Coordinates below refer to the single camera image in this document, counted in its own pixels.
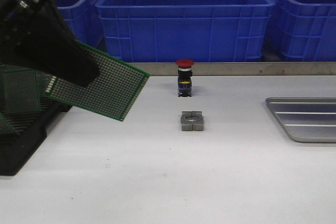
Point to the centre blue plastic crate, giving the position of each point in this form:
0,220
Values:
169,30

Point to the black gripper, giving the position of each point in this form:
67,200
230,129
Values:
34,35

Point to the green perforated circuit board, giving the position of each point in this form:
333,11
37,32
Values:
111,94

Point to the red emergency stop button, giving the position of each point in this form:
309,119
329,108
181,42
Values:
184,77

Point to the left blue plastic crate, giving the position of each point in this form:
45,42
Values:
82,18

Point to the grey square metal block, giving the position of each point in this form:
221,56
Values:
192,121

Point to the silver metal tray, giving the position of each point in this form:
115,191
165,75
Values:
305,120

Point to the green board rear right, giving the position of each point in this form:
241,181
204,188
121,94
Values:
43,80

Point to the black slotted board rack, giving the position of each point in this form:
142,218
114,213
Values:
28,131

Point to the steel table edge rail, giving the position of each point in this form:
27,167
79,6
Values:
242,68

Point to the right blue plastic crate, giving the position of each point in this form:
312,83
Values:
302,30

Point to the blue plastic crate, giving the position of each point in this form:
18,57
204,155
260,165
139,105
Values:
169,30
302,30
82,18

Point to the green board front upright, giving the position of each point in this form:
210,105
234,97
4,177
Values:
21,91

